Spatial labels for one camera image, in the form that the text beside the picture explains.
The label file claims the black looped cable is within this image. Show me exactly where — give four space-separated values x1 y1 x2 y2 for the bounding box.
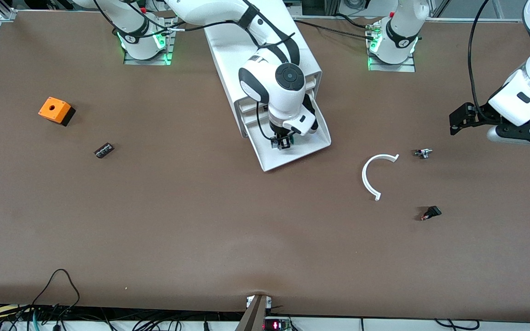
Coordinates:
29 268 81 318

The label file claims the red LED display module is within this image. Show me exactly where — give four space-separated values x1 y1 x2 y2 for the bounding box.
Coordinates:
263 316 294 331

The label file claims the white post mount bracket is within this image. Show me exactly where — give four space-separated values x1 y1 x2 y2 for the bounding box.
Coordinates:
246 296 273 309

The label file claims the white drawer cabinet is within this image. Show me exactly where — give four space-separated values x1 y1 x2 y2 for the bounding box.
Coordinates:
203 0 323 138

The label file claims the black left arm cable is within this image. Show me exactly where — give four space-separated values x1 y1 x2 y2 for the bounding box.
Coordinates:
467 0 493 113

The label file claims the black red rocker switch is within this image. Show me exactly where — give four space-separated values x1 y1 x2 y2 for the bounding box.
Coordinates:
420 205 442 222

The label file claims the black cable behind cabinet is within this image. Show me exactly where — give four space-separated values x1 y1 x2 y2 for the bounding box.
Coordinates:
294 18 377 40

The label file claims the brown camera post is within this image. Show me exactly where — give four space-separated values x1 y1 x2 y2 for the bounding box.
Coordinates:
234 294 268 331

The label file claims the green push button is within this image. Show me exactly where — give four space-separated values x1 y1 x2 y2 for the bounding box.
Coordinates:
271 133 296 150

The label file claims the white curved plastic strip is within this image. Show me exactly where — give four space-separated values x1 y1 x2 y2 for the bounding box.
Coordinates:
362 154 400 201

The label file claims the white large cabinet drawer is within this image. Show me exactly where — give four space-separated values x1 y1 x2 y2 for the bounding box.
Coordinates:
246 107 332 172

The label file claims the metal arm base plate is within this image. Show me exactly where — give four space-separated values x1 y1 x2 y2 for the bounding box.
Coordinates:
124 16 176 66
368 21 416 73

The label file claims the orange button box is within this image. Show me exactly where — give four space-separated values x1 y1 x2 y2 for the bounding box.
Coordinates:
38 97 76 127

